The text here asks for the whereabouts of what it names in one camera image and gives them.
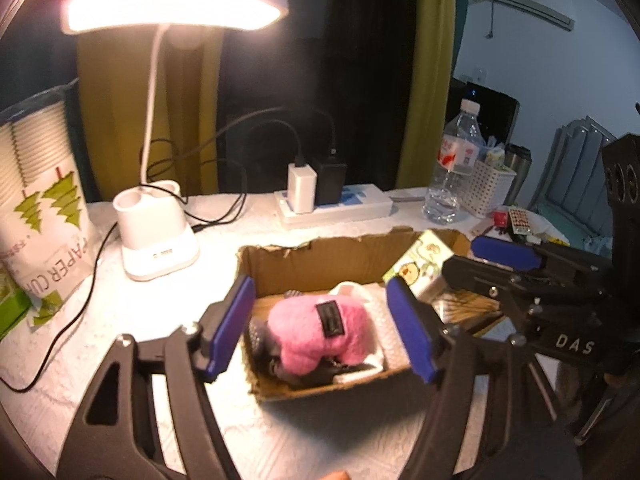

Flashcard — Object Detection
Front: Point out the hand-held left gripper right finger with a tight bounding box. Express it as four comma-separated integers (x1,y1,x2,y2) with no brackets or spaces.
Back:
385,276,584,480

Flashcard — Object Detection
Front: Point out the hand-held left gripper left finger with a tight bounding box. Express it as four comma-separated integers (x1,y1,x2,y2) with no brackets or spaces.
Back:
54,275,257,480

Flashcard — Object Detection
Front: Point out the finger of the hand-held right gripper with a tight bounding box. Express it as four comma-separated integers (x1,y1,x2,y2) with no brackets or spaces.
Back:
470,234,609,281
440,255,576,321

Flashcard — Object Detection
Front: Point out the cartoon printed small box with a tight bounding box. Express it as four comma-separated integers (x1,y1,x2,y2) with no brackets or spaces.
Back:
382,229,456,304

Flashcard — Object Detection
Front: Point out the pink plush pouch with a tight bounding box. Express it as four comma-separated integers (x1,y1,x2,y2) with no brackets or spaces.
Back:
267,295,384,375

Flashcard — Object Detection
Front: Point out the white cloth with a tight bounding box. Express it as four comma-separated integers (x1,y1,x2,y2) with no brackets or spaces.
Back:
327,280,402,387

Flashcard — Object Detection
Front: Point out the brown cardboard box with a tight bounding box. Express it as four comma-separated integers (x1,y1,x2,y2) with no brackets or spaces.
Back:
235,227,506,404

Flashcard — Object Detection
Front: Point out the checkered small box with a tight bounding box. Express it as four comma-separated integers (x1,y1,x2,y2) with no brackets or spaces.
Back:
508,207,534,234

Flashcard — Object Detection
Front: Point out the white plastic basket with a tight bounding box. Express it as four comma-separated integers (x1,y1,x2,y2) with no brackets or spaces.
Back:
459,157,517,219

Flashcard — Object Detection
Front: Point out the clear water bottle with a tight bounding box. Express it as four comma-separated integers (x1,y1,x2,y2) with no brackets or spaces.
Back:
422,98,484,226

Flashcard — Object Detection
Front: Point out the steel tumbler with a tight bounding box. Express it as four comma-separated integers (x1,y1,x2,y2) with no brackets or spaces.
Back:
502,143,533,204

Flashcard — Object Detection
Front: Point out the white desk lamp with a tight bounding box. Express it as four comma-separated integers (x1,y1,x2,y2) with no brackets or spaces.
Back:
59,0,290,282

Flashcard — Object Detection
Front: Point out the grey padded headboard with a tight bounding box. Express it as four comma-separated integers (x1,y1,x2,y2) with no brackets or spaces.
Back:
529,114,619,211

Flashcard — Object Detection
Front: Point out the white power strip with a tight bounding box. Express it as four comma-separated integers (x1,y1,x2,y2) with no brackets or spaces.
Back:
273,183,394,230

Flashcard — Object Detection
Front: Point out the white embossed tablecloth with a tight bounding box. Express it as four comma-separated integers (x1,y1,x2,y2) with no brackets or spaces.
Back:
0,187,602,480

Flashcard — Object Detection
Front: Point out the black monitor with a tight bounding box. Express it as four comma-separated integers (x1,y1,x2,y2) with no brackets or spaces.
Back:
449,77,521,151

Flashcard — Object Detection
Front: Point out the white charger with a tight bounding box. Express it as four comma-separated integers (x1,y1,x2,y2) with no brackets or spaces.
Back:
287,162,318,214

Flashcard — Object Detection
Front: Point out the black charger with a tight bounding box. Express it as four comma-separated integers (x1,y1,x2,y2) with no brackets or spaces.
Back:
313,159,348,206

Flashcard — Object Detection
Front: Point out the yellow curtain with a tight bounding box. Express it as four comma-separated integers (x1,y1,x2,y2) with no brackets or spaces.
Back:
394,0,459,191
74,25,226,202

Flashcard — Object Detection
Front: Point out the dark glass window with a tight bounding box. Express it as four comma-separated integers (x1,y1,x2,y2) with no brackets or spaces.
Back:
214,0,416,196

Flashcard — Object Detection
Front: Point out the white air conditioner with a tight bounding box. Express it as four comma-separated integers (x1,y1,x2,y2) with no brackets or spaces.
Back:
487,0,576,31

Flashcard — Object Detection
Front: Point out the white paper cup pack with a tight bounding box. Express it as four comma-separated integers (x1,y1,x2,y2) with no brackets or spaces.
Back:
0,87,94,334

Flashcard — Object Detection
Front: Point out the black lamp cable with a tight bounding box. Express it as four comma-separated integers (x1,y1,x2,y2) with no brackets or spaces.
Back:
0,210,122,394

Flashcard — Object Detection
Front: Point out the black charger cable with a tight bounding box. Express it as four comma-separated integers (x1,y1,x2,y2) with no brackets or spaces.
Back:
215,108,337,161
145,122,307,226

